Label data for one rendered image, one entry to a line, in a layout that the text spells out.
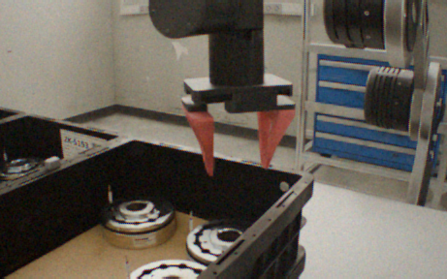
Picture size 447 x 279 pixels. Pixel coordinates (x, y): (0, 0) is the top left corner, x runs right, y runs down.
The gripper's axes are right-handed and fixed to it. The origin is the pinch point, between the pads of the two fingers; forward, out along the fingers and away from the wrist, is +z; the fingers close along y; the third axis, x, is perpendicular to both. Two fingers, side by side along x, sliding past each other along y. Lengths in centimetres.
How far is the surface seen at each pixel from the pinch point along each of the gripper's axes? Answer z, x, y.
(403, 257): 26.4, 8.0, 34.5
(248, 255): 3.6, -12.3, -2.7
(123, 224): 9.2, 6.3, -13.3
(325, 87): 28, 157, 98
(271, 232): 3.8, -9.1, 0.6
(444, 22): -11, 171, 200
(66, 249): 12.3, 6.5, -21.5
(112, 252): 12.4, 4.8, -15.2
